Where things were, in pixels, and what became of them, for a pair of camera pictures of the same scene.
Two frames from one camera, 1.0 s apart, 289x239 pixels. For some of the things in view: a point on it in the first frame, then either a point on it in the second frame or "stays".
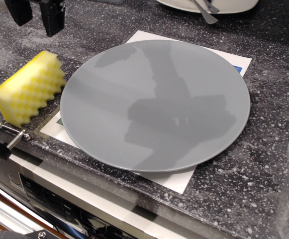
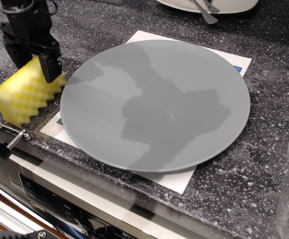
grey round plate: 152,106 stays
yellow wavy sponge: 22,95 stays
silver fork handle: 212,8 stays
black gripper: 52,12 -> 29,31
